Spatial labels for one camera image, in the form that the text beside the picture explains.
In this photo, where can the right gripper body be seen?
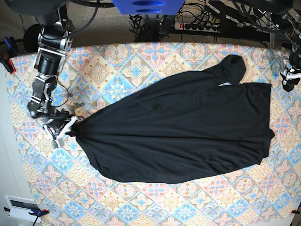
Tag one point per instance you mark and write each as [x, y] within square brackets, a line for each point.
[59, 123]

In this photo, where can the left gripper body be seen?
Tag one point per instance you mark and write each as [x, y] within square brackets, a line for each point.
[291, 77]

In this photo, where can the black long-sleeve t-shirt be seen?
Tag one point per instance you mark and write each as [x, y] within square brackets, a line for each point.
[187, 126]

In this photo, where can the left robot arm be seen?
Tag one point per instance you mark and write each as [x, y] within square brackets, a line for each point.
[294, 60]

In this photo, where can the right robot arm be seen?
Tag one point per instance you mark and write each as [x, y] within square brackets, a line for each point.
[54, 40]

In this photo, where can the patterned tile tablecloth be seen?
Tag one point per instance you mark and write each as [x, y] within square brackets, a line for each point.
[63, 181]

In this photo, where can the upper left table clamp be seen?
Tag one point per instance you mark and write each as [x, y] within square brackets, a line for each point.
[5, 59]

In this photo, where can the table clamp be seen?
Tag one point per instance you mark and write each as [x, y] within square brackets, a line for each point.
[35, 212]
[5, 59]
[295, 212]

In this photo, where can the lower left table clamp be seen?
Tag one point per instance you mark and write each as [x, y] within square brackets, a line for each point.
[35, 212]

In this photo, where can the white power strip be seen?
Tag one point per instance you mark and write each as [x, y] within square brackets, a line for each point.
[202, 27]

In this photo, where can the lower right table clamp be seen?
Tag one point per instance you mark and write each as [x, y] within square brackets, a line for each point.
[295, 212]

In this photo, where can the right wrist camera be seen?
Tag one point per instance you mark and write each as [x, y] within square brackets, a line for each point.
[58, 143]

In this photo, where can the white wall outlet box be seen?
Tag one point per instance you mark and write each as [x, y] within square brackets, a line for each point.
[23, 203]

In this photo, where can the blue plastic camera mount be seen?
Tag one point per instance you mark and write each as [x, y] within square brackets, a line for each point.
[148, 7]

